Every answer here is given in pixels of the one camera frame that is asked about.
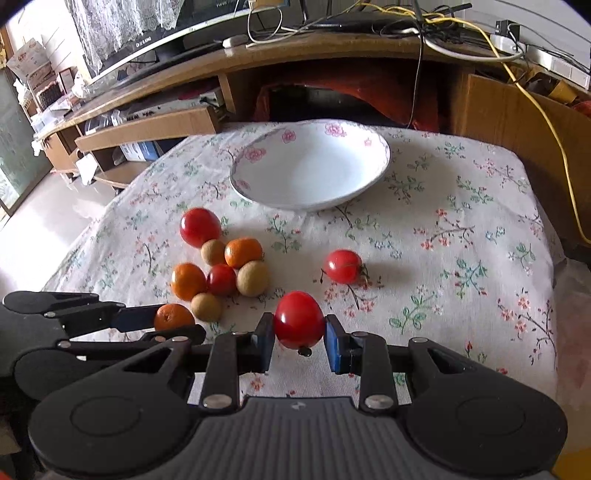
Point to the white small device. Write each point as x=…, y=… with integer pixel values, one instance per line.
x=235, y=41

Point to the wooden tv stand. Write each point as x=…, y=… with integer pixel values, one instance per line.
x=403, y=77

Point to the red tomato with stem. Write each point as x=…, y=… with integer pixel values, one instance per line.
x=345, y=267

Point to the cardboard box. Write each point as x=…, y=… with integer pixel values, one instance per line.
x=552, y=141

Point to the blue white box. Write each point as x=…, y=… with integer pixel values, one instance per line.
x=146, y=151

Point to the orange mandarin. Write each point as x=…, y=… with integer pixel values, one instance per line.
x=240, y=251
x=187, y=281
x=171, y=317

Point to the large red tomato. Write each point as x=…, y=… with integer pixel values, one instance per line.
x=198, y=226

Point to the white floral bowl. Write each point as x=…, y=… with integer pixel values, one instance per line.
x=310, y=165

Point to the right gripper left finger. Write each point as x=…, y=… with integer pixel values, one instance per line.
x=230, y=356

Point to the white power strip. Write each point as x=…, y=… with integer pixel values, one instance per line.
x=506, y=39

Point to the small red tomato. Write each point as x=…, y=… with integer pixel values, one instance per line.
x=221, y=281

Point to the tan longan large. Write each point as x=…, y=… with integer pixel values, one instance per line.
x=253, y=279

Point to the white set-top box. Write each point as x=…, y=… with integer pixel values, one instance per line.
x=174, y=101

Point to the black television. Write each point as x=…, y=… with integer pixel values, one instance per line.
x=113, y=33

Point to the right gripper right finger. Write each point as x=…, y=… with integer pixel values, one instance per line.
x=367, y=356

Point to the floral tablecloth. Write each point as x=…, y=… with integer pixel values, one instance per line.
x=452, y=240

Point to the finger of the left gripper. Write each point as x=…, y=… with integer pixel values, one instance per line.
x=116, y=351
x=80, y=313

